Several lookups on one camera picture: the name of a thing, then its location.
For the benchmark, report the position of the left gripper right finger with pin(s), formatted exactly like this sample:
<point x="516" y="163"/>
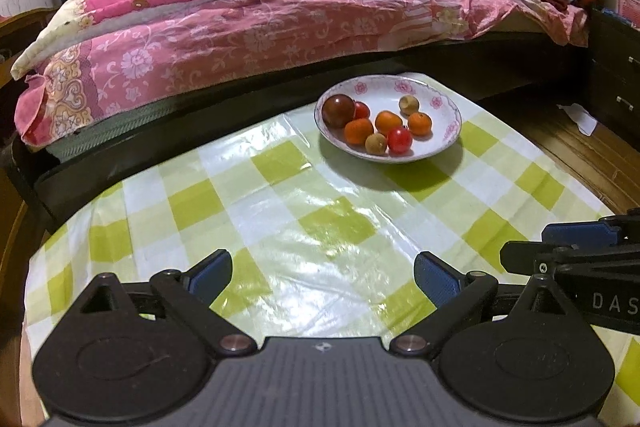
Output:
<point x="461" y="300"/>

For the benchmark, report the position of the white paper on floor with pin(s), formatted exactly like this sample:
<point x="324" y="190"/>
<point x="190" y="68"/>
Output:
<point x="585" y="123"/>

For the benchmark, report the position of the pink floral bed sheet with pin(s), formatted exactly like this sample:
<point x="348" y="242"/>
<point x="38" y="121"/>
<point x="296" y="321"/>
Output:
<point x="80" y="71"/>

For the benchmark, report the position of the pink basket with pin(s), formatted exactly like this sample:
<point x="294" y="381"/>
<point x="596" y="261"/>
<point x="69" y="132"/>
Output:
<point x="629" y="10"/>

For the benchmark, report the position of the orange tangerine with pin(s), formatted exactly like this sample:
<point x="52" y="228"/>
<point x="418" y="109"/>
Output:
<point x="357" y="131"/>
<point x="387" y="121"/>
<point x="420" y="124"/>

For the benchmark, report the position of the white floral plate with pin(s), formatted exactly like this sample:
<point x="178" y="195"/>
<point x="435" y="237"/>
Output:
<point x="382" y="92"/>

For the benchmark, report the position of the red cherry tomato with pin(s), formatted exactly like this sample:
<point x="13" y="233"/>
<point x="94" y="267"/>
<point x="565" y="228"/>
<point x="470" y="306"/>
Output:
<point x="399" y="141"/>
<point x="361" y="111"/>

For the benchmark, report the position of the dark nightstand with drawers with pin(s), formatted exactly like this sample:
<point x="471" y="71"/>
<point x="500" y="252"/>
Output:
<point x="614" y="51"/>

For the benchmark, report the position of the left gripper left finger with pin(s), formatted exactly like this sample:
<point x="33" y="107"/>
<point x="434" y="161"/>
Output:
<point x="187" y="297"/>

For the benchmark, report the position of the dark purple tomato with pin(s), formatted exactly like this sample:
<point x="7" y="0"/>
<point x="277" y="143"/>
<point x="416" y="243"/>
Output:
<point x="337" y="111"/>

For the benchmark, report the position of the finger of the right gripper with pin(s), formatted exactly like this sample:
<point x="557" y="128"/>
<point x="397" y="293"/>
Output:
<point x="606" y="232"/>
<point x="550" y="256"/>

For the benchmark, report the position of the brown longan fruit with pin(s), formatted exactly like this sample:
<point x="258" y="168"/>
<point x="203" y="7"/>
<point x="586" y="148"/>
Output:
<point x="376" y="144"/>
<point x="408" y="105"/>

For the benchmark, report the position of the green checkered tablecloth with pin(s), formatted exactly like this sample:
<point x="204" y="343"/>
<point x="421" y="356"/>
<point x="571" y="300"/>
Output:
<point x="322" y="243"/>

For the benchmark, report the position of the dark bed frame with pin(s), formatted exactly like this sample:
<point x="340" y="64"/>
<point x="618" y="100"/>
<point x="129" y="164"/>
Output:
<point x="480" y="68"/>

